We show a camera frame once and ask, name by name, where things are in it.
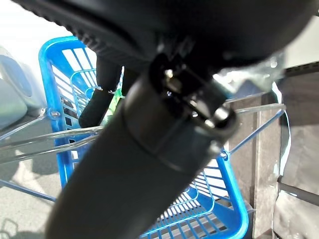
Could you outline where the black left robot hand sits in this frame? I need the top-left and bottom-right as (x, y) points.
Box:
(12, 0), (312, 239)

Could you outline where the blue plastic shopping basket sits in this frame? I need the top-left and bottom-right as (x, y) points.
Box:
(0, 36), (287, 239)

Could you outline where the green bottle in basket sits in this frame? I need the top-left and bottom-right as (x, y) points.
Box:
(107, 89), (125, 120)

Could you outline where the silver left robot leg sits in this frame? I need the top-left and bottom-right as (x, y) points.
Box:
(0, 46), (47, 131)

